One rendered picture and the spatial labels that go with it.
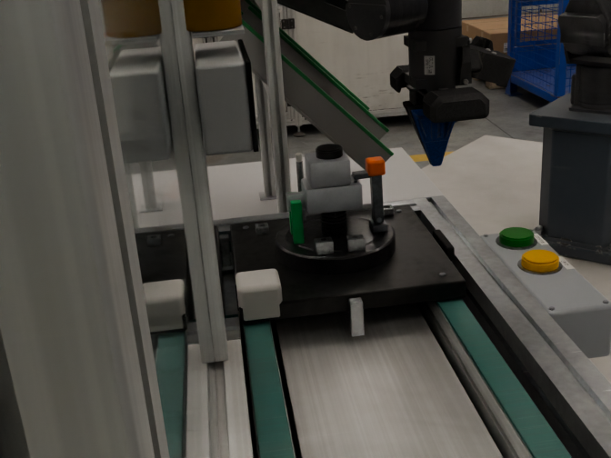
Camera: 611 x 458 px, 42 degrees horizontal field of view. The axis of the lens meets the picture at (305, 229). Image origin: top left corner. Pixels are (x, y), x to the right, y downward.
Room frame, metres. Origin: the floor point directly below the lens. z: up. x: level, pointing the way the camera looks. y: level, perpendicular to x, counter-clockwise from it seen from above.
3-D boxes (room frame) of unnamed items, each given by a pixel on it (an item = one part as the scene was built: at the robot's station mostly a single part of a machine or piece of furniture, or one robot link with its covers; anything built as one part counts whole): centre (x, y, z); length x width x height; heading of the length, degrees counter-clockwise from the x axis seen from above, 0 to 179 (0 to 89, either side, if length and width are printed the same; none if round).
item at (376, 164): (0.87, -0.08, 1.04); 0.04 x 0.02 x 0.08; 96
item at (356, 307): (0.74, -0.05, 0.95); 0.01 x 0.01 x 0.04; 6
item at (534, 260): (0.80, -0.26, 0.96); 0.04 x 0.04 x 0.02
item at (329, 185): (0.87, -0.02, 1.06); 0.08 x 0.04 x 0.07; 96
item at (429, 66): (0.88, -0.15, 1.18); 0.19 x 0.06 x 0.08; 6
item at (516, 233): (0.87, -0.25, 0.96); 0.04 x 0.04 x 0.02
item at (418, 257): (0.87, -0.03, 0.96); 0.24 x 0.24 x 0.02; 6
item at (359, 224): (0.87, -0.03, 0.98); 0.14 x 0.14 x 0.02
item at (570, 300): (0.80, -0.26, 0.93); 0.21 x 0.07 x 0.06; 6
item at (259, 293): (0.76, 0.05, 0.97); 0.05 x 0.05 x 0.04; 6
